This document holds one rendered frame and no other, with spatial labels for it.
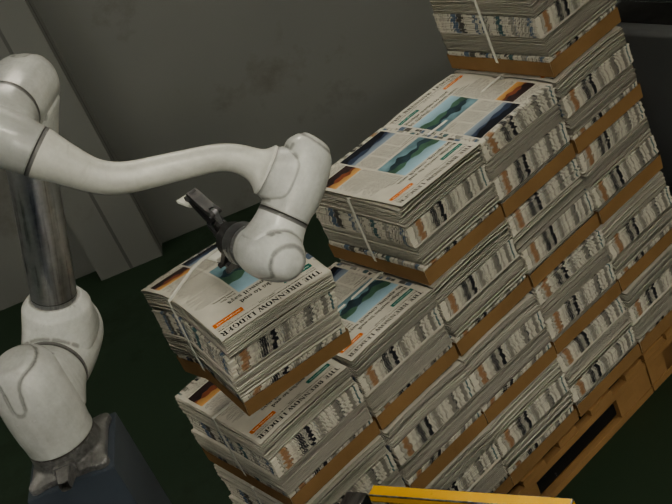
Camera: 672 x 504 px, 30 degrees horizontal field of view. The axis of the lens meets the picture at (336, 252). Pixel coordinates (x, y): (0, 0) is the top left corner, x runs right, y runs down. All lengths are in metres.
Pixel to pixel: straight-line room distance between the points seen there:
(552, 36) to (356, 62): 2.35
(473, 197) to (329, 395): 0.61
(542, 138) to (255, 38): 2.38
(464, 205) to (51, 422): 1.12
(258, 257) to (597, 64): 1.33
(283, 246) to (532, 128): 1.06
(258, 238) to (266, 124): 3.20
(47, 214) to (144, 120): 2.92
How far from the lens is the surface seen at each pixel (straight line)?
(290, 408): 2.87
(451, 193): 3.04
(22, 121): 2.38
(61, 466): 2.71
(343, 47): 5.46
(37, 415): 2.65
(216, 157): 2.39
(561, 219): 3.35
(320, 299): 2.67
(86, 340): 2.78
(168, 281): 2.84
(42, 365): 2.64
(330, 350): 2.76
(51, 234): 2.65
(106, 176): 2.37
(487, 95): 3.30
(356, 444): 3.01
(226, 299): 2.65
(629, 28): 4.03
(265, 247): 2.35
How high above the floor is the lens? 2.46
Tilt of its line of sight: 29 degrees down
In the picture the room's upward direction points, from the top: 24 degrees counter-clockwise
